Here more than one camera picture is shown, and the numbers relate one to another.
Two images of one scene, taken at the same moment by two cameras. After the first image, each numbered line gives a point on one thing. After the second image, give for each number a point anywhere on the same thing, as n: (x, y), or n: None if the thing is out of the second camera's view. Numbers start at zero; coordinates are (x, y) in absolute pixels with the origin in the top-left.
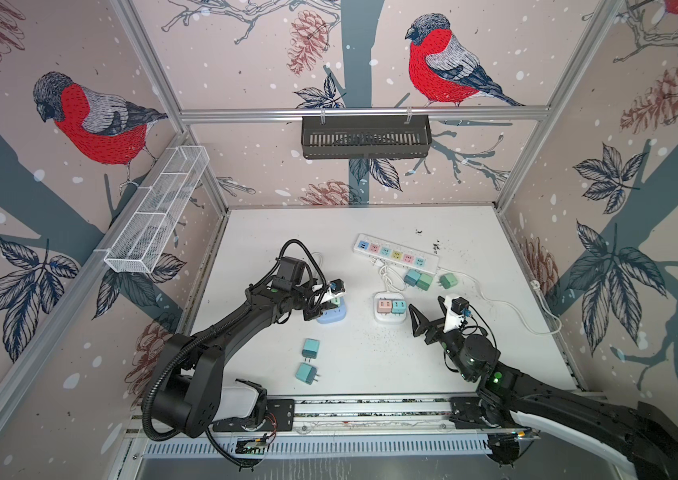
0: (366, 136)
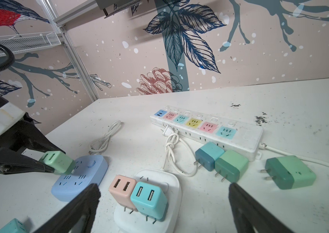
0: (110, 7)
